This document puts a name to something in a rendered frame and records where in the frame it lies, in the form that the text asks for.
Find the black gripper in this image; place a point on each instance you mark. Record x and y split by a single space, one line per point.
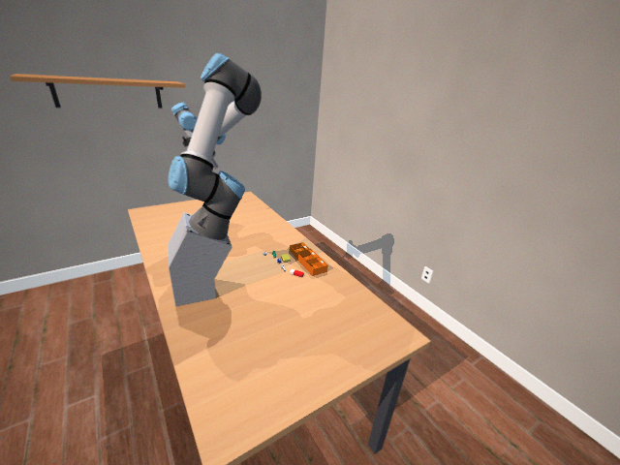
187 141

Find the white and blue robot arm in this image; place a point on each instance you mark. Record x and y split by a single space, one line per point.
191 174

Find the orange divided tray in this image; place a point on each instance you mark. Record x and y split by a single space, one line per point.
308 258

